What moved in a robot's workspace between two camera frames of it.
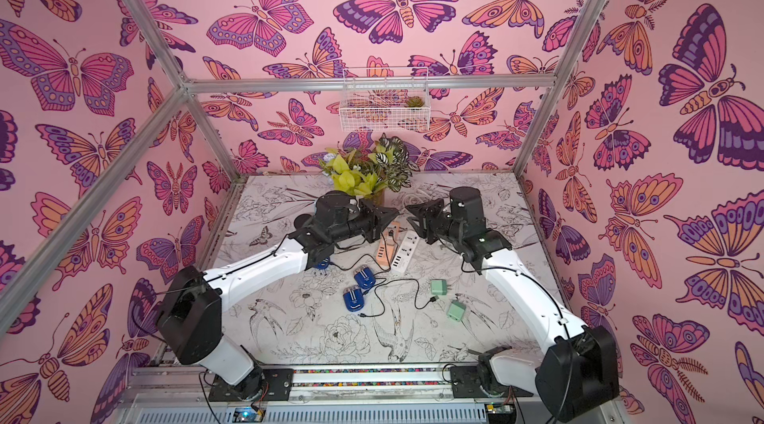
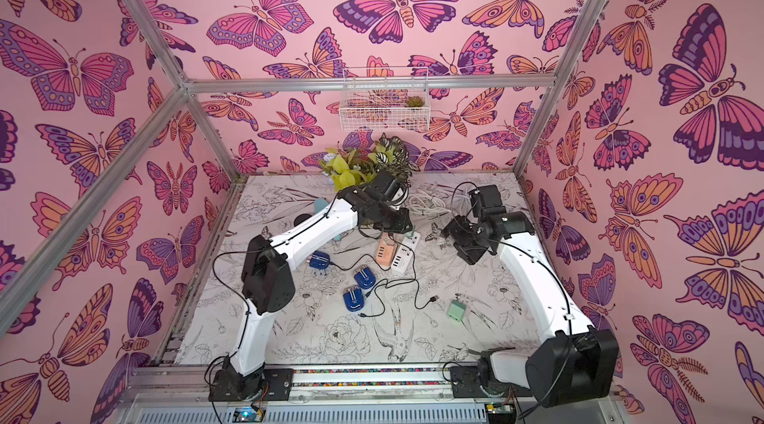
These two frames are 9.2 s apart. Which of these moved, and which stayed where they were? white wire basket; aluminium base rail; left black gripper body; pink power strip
Moved: left black gripper body
Stayed: aluminium base rail; white wire basket; pink power strip
